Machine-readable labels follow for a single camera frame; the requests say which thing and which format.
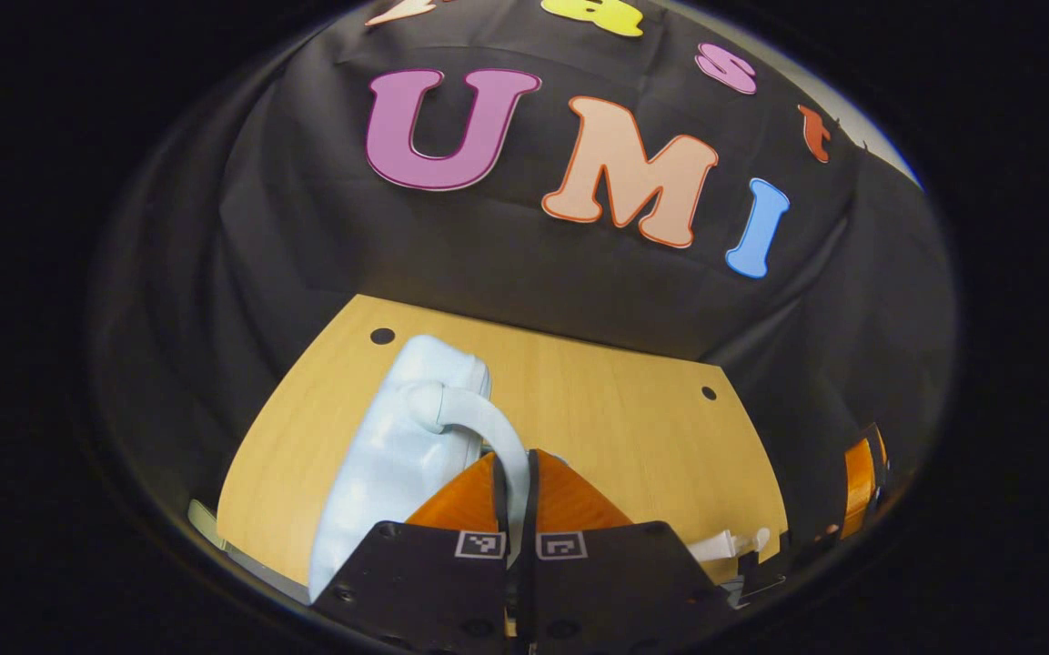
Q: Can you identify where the white pump bottle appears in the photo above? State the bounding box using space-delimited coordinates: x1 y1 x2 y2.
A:
686 526 772 563

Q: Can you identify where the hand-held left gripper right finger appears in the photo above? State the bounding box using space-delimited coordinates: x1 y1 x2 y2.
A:
519 448 736 655

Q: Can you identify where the black backdrop cloth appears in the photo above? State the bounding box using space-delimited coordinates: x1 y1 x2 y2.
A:
92 0 957 583

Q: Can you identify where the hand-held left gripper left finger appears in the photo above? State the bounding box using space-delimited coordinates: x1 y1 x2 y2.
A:
308 450 518 655

